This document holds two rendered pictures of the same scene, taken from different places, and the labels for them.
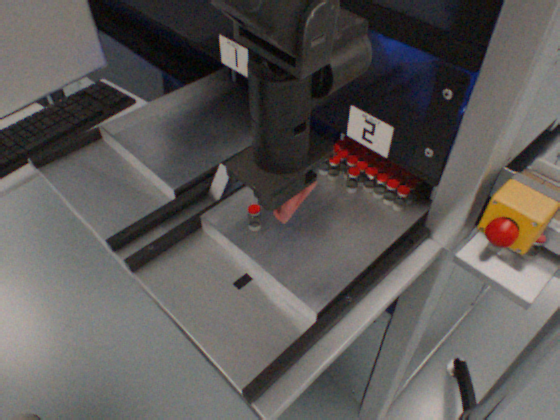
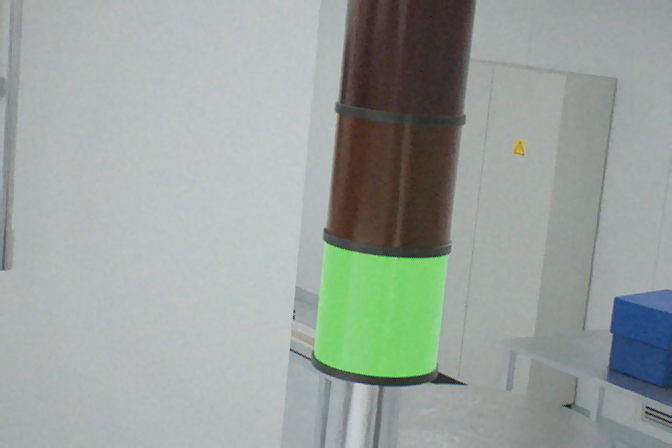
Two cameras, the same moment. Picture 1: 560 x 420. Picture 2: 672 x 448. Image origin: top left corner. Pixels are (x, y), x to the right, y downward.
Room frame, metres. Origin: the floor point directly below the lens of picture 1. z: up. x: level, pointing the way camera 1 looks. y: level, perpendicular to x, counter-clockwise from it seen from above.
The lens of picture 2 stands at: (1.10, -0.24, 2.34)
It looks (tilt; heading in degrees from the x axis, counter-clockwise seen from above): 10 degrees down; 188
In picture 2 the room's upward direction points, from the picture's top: 5 degrees clockwise
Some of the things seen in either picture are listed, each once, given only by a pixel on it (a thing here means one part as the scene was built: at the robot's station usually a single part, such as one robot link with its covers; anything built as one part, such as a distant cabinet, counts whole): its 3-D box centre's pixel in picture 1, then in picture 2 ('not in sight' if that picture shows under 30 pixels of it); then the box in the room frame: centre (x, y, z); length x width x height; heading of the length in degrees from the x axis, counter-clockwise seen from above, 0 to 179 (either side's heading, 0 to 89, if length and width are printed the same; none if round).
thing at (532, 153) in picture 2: not in sight; (497, 233); (-6.75, -0.35, 1.03); 1.20 x 0.43 x 2.05; 44
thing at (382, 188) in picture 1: (365, 177); not in sight; (0.62, -0.16, 0.90); 0.18 x 0.02 x 0.05; 45
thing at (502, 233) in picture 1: (503, 230); not in sight; (0.41, -0.31, 0.99); 0.04 x 0.04 x 0.04; 44
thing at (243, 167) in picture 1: (280, 141); not in sight; (0.36, 0.00, 1.19); 0.10 x 0.07 x 0.07; 134
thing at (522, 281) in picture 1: (510, 257); not in sight; (0.46, -0.38, 0.87); 0.14 x 0.13 x 0.02; 134
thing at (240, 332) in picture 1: (233, 192); not in sight; (0.62, 0.09, 0.87); 0.70 x 0.48 x 0.02; 44
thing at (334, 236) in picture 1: (325, 210); not in sight; (0.54, -0.08, 0.90); 0.34 x 0.26 x 0.04; 135
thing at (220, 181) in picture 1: (197, 198); not in sight; (0.56, 0.14, 0.91); 0.14 x 0.03 x 0.06; 135
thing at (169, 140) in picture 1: (205, 125); not in sight; (0.79, 0.15, 0.90); 0.34 x 0.26 x 0.04; 134
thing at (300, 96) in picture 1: (284, 86); not in sight; (0.37, -0.01, 1.25); 0.07 x 0.06 x 0.07; 135
